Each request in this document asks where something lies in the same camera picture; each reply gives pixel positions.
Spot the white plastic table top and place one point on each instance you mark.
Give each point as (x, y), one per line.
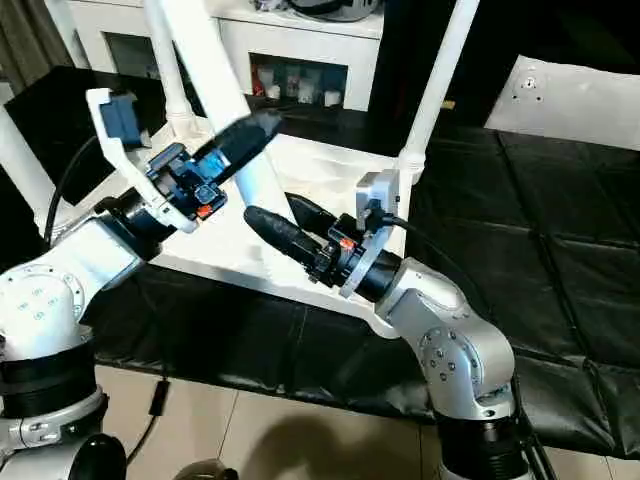
(325, 170)

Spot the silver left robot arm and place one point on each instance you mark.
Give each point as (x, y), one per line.
(55, 290)

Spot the red packet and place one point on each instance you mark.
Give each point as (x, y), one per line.
(257, 81)

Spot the white glass-door cabinet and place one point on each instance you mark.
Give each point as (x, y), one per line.
(310, 35)

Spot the black tangled items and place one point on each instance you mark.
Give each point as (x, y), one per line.
(270, 4)

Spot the black box with gold label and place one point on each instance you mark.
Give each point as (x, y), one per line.
(415, 50)

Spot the black table mat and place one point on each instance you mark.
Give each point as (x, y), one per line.
(550, 250)

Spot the grey brown curtain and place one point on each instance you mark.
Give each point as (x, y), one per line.
(30, 40)

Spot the dark robot left foot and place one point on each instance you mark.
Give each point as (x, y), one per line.
(207, 471)

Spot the white bag with round fitting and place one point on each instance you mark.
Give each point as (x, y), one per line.
(575, 100)

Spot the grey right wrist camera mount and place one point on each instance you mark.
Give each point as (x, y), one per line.
(380, 200)

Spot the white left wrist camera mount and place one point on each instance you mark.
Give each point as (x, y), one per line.
(120, 150)

